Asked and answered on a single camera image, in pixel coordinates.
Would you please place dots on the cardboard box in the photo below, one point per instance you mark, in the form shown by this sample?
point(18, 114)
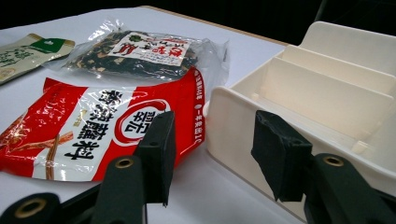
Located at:
point(236, 130)

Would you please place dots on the beige packet with green label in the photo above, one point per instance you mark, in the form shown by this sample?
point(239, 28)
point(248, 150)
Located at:
point(28, 53)

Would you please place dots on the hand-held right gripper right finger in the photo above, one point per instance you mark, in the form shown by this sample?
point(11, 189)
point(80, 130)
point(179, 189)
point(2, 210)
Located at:
point(280, 155)

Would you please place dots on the clear dried seaweed mix packet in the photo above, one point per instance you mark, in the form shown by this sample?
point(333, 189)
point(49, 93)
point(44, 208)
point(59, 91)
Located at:
point(146, 49)

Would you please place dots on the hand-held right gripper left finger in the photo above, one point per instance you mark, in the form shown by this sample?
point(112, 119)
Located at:
point(157, 155)

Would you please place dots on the white table sheet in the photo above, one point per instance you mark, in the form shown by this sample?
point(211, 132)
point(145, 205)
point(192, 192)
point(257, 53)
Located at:
point(193, 193)

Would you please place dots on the red seasoning packet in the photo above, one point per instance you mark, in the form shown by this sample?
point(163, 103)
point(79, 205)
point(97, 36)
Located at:
point(62, 124)

